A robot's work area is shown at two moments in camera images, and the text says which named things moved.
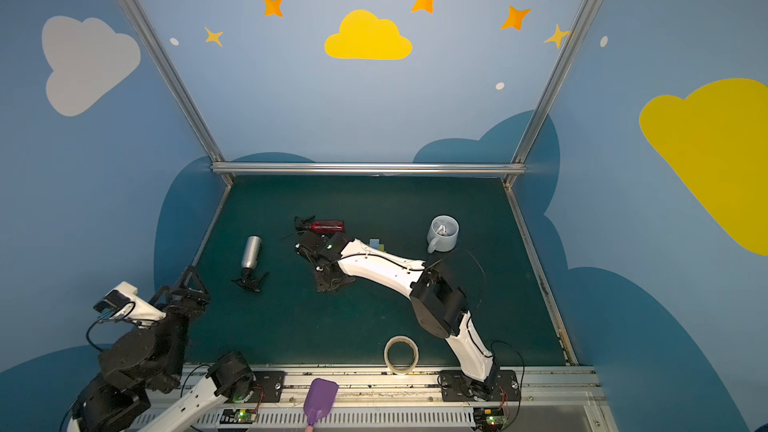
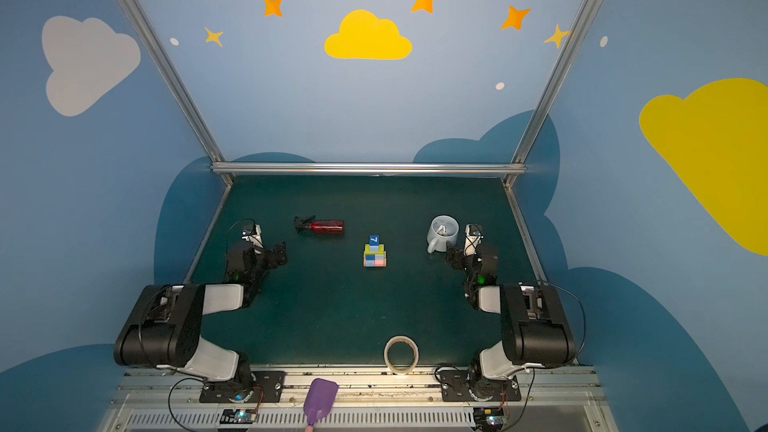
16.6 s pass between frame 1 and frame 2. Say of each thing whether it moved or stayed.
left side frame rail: stayed
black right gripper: moved
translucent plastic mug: stayed
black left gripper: moved
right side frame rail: stayed
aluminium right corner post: stayed
